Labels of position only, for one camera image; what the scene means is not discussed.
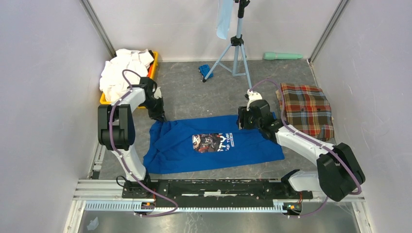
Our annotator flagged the mint green cylinder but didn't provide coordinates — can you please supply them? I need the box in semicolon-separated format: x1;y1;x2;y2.
263;52;303;60

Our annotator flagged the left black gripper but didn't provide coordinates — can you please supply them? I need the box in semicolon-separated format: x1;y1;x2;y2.
140;97;167;123

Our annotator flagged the blue printed t-shirt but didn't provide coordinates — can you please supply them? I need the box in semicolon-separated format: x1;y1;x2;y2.
143;115;285;174

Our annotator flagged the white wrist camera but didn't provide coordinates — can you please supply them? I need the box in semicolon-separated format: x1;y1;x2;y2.
153;87;162;99
245;89;262;104

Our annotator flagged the orange garment in tray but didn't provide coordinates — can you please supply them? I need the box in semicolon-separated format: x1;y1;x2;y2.
148;63;155;80

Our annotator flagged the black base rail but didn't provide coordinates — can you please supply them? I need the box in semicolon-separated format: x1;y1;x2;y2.
122;179;313;209

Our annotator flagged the light blue music stand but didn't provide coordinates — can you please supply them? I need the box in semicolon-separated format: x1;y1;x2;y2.
202;0;252;89

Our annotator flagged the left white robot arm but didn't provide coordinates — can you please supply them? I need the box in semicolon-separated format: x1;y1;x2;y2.
98;77;167;198

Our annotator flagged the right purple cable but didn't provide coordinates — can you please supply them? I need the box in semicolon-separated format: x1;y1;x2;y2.
249;78;363;219

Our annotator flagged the purple cable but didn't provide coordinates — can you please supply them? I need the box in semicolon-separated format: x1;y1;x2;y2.
249;78;363;219
108;69;179;218

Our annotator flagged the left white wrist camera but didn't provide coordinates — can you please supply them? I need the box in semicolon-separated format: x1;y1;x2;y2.
153;87;162;99

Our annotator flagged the white crumpled garment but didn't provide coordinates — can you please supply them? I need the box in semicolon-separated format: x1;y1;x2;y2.
99;48;155;103

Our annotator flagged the folded plaid shirt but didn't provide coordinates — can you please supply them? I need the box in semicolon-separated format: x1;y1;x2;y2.
276;83;334;141

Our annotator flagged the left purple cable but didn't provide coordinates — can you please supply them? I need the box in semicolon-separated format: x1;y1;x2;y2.
108;69;179;218

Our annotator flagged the small blue object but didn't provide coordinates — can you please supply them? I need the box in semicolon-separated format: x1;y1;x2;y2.
198;64;210;79

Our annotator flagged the yellow plastic tray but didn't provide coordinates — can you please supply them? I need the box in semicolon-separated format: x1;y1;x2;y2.
100;50;159;109

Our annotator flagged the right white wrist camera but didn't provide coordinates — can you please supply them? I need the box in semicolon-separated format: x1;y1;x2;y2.
245;89;262;104

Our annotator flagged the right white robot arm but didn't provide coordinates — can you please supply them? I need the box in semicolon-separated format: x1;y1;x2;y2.
237;100;365;202

